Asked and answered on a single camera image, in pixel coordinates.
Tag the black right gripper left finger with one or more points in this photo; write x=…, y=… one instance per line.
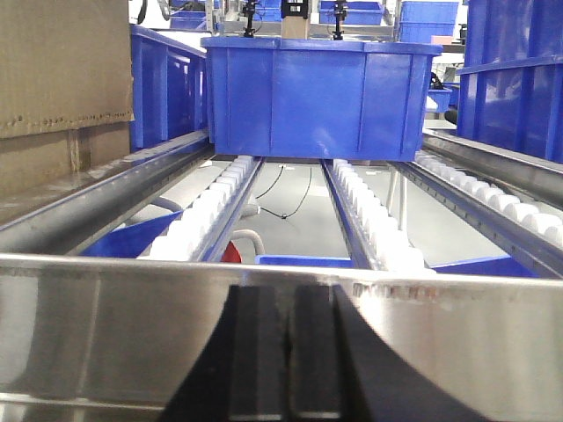
x=240, y=374

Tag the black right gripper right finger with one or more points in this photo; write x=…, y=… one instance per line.
x=341, y=370

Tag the brown cardboard carton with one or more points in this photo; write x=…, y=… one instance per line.
x=66, y=88

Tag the white roller track middle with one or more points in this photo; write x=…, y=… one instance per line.
x=373, y=237

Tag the white roller track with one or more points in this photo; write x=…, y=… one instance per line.
x=186, y=237
x=373, y=237
x=527, y=214

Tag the white roller track left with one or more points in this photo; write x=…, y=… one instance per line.
x=186, y=237

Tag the white roller track right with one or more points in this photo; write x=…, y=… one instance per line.
x=527, y=214

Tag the blue plastic bin centre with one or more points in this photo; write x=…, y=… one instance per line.
x=354, y=100

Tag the blue plastic bin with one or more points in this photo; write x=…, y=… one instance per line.
x=354, y=100
x=169, y=88
x=511, y=82

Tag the blue plastic bin left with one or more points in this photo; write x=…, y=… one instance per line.
x=169, y=88

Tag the blue plastic bin right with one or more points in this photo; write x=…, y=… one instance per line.
x=511, y=82

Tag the stainless steel shelf front rail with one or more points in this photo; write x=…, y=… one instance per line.
x=94, y=339

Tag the steel divider rail left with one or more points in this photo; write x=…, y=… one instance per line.
x=69, y=214

